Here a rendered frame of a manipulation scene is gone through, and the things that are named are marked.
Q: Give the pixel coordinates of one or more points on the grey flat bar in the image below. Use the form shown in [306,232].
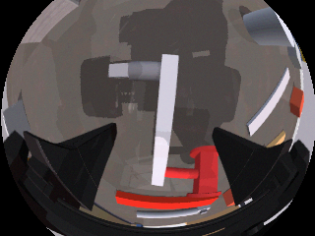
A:
[268,107]

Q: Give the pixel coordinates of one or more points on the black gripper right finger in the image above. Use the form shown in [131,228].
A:
[245,164]

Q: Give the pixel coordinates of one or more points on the grey cylinder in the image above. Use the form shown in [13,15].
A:
[266,27]

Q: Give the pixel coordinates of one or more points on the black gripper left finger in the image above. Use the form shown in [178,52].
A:
[77,163]

